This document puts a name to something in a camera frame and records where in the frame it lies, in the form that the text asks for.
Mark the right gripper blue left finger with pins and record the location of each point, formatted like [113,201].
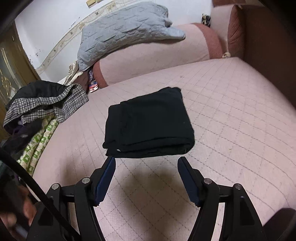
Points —
[101,179]

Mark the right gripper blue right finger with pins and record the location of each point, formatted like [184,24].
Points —
[192,180]

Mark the black pants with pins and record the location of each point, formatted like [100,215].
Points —
[156,124]

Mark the person's hand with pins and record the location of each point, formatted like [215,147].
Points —
[17,210]

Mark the pink quilted mattress cover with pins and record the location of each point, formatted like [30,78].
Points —
[226,118]

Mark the green white patterned cloth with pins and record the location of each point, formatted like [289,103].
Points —
[37,144]

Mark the purple garment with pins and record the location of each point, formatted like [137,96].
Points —
[21,136]

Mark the red white blue packet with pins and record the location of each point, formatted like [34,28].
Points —
[93,85]

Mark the black white houndstooth garment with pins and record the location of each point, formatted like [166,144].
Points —
[26,110]

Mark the cream fabric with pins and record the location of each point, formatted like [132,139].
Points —
[73,74]

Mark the cream tassel knot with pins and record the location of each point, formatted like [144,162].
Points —
[226,55]

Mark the pink bolster cushion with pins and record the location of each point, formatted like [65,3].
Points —
[201,43]

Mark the wooden glass door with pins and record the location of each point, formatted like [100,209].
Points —
[16,69]

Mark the small dark ornament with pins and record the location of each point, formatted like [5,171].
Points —
[206,20]

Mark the grey quilted blanket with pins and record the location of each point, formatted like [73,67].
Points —
[138,23]

